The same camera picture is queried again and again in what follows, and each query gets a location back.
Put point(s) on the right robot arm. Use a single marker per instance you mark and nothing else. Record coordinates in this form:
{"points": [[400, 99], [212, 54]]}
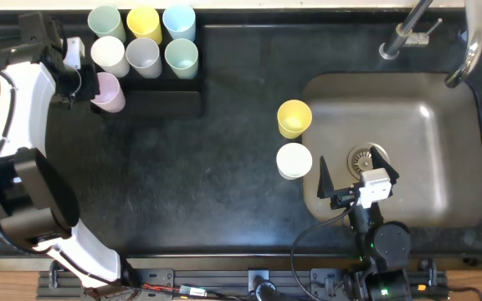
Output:
{"points": [[391, 242]]}

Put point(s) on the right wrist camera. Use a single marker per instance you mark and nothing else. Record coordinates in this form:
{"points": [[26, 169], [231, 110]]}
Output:
{"points": [[375, 188]]}

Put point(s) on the steel tap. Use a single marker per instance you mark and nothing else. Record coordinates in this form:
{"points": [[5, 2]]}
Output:
{"points": [[404, 29]]}

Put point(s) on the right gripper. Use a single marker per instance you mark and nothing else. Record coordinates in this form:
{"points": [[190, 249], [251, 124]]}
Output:
{"points": [[343, 198]]}

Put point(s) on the black tray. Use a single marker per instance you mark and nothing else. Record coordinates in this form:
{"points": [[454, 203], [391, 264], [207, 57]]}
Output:
{"points": [[174, 104]]}

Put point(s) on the green cup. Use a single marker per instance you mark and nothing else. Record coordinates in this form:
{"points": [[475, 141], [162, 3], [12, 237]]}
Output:
{"points": [[181, 57], [106, 21]]}

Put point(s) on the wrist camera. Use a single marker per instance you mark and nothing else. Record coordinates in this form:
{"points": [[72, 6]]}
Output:
{"points": [[375, 188], [73, 52]]}

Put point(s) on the blue cup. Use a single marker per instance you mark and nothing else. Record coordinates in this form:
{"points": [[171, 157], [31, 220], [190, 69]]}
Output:
{"points": [[179, 21]]}

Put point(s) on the white cup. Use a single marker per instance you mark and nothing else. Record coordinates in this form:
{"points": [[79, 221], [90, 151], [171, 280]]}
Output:
{"points": [[108, 54], [294, 161]]}

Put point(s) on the grey cup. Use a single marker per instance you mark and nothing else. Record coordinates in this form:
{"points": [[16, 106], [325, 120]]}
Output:
{"points": [[143, 56]]}

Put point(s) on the mounting rail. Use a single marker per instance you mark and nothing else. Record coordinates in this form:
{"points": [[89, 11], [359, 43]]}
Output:
{"points": [[224, 278]]}

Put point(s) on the yellow cup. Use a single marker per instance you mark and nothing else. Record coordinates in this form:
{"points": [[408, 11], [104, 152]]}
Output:
{"points": [[294, 119], [144, 23]]}

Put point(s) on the steel sink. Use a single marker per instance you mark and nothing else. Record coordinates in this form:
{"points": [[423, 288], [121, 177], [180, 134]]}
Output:
{"points": [[433, 146]]}

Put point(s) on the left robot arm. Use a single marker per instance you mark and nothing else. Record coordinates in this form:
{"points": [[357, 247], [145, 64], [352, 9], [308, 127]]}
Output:
{"points": [[27, 108]]}

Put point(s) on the pink cup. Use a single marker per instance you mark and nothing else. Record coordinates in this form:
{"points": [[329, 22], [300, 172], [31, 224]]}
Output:
{"points": [[111, 96]]}

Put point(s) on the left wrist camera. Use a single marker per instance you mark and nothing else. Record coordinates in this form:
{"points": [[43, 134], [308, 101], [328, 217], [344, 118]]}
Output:
{"points": [[73, 52]]}

